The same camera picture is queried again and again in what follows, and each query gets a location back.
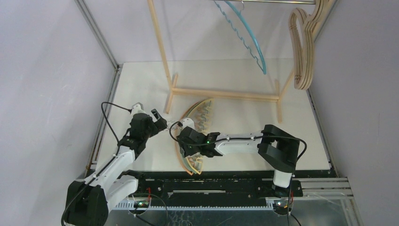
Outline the yellow wire hanger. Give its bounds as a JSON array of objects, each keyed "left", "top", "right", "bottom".
[{"left": 174, "top": 98, "right": 215, "bottom": 175}]

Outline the orange wire hanger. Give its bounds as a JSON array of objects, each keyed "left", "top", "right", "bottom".
[{"left": 167, "top": 103, "right": 203, "bottom": 176}]

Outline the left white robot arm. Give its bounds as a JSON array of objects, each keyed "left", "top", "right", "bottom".
[{"left": 61, "top": 103, "right": 167, "bottom": 226}]

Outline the blue wire hanger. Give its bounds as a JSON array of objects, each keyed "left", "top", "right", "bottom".
[{"left": 213, "top": 0, "right": 267, "bottom": 75}]

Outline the right circuit board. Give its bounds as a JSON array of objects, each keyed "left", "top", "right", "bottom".
[{"left": 273, "top": 201, "right": 290, "bottom": 210}]

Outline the circuit board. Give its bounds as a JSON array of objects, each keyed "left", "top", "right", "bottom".
[
  {"left": 273, "top": 201, "right": 290, "bottom": 210},
  {"left": 133, "top": 201, "right": 150, "bottom": 210}
]

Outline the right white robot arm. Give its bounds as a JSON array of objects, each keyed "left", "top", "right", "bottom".
[{"left": 173, "top": 124, "right": 307, "bottom": 196}]

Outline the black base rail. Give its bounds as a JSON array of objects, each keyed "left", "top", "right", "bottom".
[{"left": 129, "top": 170, "right": 303, "bottom": 208}]

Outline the wooden clothes rack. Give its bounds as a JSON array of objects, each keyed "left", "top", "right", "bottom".
[{"left": 146, "top": 0, "right": 331, "bottom": 123}]

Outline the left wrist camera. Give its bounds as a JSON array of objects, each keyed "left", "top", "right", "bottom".
[{"left": 130, "top": 102, "right": 146, "bottom": 117}]

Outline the green wire hanger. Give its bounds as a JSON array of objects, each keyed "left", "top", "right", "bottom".
[{"left": 169, "top": 101, "right": 208, "bottom": 175}]

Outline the left circuit board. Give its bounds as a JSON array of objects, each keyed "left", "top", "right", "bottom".
[{"left": 133, "top": 201, "right": 150, "bottom": 210}]

